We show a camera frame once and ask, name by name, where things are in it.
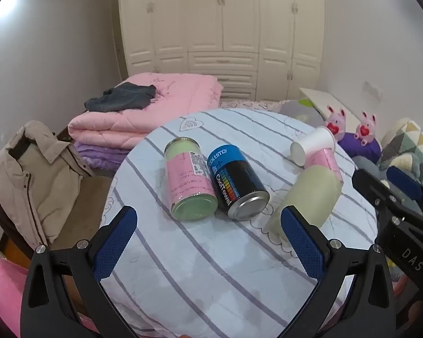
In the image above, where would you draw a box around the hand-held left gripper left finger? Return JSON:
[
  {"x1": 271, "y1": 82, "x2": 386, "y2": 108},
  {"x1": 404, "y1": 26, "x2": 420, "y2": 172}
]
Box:
[{"x1": 20, "y1": 205, "x2": 138, "y2": 338}]

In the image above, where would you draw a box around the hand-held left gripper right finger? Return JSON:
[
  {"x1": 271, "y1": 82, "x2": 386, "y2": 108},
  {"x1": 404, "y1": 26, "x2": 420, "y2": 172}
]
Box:
[{"x1": 281, "y1": 204, "x2": 397, "y2": 338}]

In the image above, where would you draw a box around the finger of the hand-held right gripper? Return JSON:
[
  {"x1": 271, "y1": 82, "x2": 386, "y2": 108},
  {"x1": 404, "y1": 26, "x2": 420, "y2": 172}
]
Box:
[
  {"x1": 386, "y1": 165, "x2": 423, "y2": 234},
  {"x1": 352, "y1": 168, "x2": 404, "y2": 226}
]

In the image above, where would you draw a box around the white paper cup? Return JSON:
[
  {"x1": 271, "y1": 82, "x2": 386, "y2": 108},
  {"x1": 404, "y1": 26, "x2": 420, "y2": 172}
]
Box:
[{"x1": 290, "y1": 126, "x2": 338, "y2": 167}]

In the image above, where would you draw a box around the triangle patterned pillow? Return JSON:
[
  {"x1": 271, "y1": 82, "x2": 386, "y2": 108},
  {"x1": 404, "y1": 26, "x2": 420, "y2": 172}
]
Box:
[{"x1": 378, "y1": 117, "x2": 423, "y2": 185}]

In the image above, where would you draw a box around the purple cushion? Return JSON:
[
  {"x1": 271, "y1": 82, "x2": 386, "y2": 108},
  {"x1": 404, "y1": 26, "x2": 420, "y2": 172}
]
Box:
[{"x1": 338, "y1": 132, "x2": 382, "y2": 163}]

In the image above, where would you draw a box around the pale green frosted bottle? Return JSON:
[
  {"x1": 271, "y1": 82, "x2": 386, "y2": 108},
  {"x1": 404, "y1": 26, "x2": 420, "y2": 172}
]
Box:
[{"x1": 266, "y1": 148, "x2": 344, "y2": 237}]

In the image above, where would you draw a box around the pink pig plush toy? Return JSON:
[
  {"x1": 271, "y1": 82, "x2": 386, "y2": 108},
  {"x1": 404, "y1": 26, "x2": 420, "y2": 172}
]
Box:
[
  {"x1": 353, "y1": 111, "x2": 378, "y2": 146},
  {"x1": 325, "y1": 106, "x2": 350, "y2": 139}
]

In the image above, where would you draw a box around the striped white tablecloth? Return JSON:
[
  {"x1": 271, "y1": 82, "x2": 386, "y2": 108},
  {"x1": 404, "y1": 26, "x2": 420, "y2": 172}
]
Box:
[{"x1": 99, "y1": 108, "x2": 378, "y2": 338}]

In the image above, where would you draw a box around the folded purple blanket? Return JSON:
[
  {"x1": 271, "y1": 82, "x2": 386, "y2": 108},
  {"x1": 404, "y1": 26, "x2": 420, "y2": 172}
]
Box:
[{"x1": 73, "y1": 140, "x2": 132, "y2": 170}]

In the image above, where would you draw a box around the blue and black can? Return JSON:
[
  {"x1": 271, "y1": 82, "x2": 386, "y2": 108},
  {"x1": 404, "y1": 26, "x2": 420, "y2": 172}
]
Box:
[{"x1": 207, "y1": 144, "x2": 270, "y2": 222}]

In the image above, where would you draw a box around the pink and green can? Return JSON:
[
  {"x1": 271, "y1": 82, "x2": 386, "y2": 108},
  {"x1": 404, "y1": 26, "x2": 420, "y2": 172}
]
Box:
[{"x1": 164, "y1": 137, "x2": 219, "y2": 222}]

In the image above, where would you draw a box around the white board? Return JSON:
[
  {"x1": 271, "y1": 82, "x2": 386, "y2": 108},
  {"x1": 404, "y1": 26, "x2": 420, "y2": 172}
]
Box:
[{"x1": 299, "y1": 87, "x2": 361, "y2": 128}]

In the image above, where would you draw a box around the beige jacket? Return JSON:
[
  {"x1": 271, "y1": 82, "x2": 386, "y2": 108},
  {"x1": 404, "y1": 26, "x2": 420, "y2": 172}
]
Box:
[{"x1": 0, "y1": 120, "x2": 96, "y2": 251}]

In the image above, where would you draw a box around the grey and green pillow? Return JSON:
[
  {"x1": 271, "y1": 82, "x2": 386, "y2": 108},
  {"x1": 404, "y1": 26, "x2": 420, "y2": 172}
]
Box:
[{"x1": 278, "y1": 99, "x2": 325, "y2": 126}]

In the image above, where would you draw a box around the dark grey garment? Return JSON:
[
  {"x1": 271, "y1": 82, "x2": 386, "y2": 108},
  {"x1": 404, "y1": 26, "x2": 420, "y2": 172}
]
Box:
[{"x1": 84, "y1": 82, "x2": 158, "y2": 113}]

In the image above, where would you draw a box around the floral bed sheet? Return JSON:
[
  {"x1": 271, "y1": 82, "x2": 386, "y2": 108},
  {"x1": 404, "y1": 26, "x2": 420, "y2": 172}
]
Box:
[{"x1": 219, "y1": 99, "x2": 287, "y2": 112}]

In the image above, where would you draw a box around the folded pink quilt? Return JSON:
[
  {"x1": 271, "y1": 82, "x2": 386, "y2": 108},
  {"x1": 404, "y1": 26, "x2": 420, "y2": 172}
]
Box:
[{"x1": 68, "y1": 72, "x2": 223, "y2": 150}]

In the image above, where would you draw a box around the cream white wardrobe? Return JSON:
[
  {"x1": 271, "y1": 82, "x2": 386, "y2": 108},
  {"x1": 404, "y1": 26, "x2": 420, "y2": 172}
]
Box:
[{"x1": 117, "y1": 0, "x2": 326, "y2": 102}]

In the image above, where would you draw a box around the white wall socket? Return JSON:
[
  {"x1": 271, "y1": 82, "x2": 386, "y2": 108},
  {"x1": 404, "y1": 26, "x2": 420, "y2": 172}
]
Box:
[{"x1": 363, "y1": 81, "x2": 384, "y2": 99}]

